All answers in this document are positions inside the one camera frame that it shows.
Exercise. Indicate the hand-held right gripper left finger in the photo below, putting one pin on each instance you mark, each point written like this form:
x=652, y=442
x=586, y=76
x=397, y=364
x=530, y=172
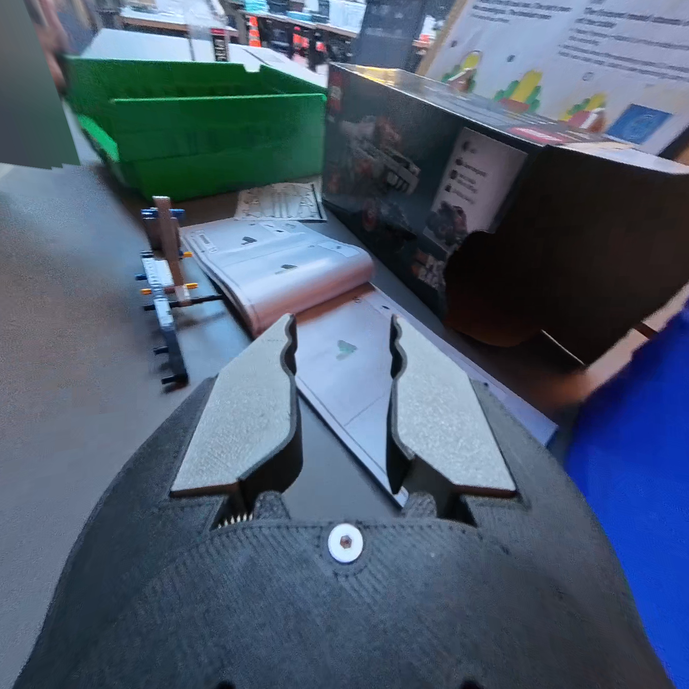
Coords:
x=237, y=430

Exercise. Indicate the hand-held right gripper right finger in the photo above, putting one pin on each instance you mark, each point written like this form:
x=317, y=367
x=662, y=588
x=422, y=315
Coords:
x=447, y=430

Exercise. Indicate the lego chassis assembly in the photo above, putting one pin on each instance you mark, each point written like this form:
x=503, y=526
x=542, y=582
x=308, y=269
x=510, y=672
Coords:
x=167, y=237

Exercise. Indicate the dark cardboard lego box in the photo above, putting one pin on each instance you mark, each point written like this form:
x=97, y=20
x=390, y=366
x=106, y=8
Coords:
x=387, y=134

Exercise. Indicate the open instruction booklet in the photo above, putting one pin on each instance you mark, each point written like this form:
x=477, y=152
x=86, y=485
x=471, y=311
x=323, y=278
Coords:
x=280, y=269

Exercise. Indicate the blue plastic bin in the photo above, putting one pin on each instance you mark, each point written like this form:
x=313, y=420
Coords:
x=635, y=484

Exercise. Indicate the white sticker sheet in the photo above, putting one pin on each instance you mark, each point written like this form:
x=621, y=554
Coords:
x=280, y=204

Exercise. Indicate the green plastic bin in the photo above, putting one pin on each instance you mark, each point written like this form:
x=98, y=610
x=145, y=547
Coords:
x=215, y=134

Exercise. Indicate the white table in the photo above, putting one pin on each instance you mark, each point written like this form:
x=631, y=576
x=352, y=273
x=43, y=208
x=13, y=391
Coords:
x=161, y=46

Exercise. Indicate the white printed poster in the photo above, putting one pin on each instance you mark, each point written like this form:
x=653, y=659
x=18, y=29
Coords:
x=592, y=43

